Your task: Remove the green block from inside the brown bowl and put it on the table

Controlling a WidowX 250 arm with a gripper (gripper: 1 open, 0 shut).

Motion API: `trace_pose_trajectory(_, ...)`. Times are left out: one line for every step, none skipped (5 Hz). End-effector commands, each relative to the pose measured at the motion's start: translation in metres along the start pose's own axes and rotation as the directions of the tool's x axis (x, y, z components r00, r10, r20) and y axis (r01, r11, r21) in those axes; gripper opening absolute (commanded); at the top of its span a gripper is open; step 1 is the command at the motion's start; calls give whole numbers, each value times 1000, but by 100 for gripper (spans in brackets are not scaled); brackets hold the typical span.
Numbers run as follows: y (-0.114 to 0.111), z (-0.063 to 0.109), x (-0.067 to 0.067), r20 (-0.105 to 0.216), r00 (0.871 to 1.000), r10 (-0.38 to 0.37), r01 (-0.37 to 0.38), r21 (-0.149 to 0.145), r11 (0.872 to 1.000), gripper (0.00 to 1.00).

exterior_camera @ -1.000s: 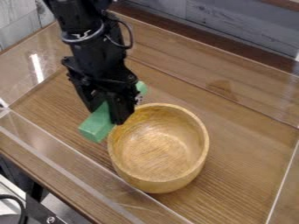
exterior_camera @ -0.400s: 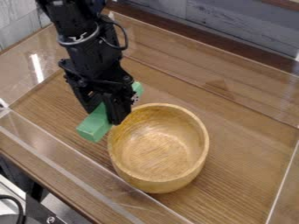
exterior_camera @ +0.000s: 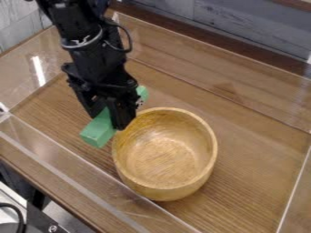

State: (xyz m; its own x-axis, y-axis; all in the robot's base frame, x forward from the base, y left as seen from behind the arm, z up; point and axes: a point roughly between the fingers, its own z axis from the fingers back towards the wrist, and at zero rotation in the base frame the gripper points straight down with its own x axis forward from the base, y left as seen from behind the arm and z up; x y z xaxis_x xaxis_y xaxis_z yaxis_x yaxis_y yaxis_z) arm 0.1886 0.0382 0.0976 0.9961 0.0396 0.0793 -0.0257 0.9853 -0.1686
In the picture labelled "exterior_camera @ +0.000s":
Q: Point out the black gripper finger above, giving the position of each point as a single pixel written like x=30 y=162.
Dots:
x=91 y=101
x=122 y=109

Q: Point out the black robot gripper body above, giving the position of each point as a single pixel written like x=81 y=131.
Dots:
x=98 y=66

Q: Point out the green rectangular block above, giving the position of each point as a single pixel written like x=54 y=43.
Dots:
x=99 y=130

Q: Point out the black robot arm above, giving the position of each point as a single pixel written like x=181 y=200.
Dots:
x=79 y=19

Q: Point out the brown wooden bowl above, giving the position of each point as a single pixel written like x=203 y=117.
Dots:
x=166 y=153

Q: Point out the clear acrylic tray wall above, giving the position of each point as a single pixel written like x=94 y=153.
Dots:
x=255 y=104

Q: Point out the black metal table bracket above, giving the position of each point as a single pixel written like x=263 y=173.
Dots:
x=41 y=223

